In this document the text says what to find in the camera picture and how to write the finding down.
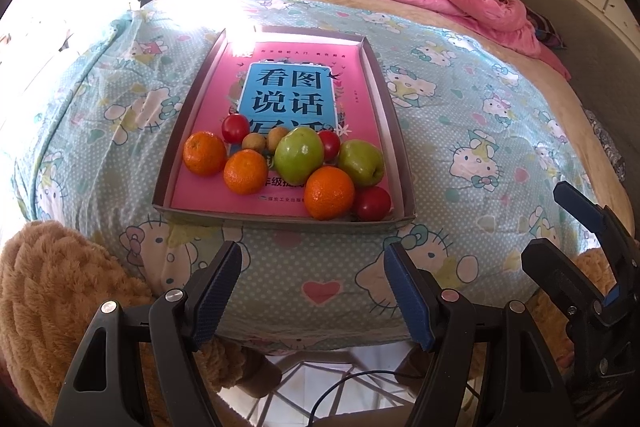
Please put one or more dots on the cartoon cat print bedsheet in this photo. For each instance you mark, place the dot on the cartoon cat print bedsheet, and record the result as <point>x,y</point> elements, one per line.
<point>475,107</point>

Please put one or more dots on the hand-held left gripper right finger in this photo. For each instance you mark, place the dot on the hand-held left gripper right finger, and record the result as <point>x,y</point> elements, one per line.
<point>407,294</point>

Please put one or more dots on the grey foam mat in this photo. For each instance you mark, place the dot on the grey foam mat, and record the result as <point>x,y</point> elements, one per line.
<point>590,47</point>

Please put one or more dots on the pink book with blue panel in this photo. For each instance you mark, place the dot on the pink book with blue panel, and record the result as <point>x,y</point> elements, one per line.
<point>215,97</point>

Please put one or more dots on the dark patterned cloth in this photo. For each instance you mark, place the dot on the dark patterned cloth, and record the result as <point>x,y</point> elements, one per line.
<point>607,142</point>

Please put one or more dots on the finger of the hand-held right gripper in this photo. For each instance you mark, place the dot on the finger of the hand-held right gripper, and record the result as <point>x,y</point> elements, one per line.
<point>555,272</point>
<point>575,199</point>

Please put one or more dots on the brown fuzzy plush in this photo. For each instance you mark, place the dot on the brown fuzzy plush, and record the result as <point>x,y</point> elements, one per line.
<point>50,282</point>

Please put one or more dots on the purple striped cloth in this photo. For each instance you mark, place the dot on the purple striped cloth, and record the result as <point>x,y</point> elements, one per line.
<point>547,29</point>

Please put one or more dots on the orange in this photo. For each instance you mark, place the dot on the orange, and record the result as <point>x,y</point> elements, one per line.
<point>204,154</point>
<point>329,193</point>
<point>245,172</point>

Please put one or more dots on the red tomato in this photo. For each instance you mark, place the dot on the red tomato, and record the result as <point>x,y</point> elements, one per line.
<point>331,146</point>
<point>235,128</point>
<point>374,203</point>

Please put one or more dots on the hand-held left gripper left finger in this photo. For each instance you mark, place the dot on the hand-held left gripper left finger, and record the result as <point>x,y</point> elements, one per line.
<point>215,294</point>

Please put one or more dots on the green apple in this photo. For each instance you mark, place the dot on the green apple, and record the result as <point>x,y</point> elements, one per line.
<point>298,155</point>
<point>361,162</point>

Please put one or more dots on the small brown round fruit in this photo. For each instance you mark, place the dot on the small brown round fruit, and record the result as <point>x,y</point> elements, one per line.
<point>252,142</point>
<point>276,138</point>

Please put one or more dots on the grey cardboard box tray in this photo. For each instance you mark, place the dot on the grey cardboard box tray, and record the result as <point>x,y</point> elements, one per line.
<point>240,219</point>

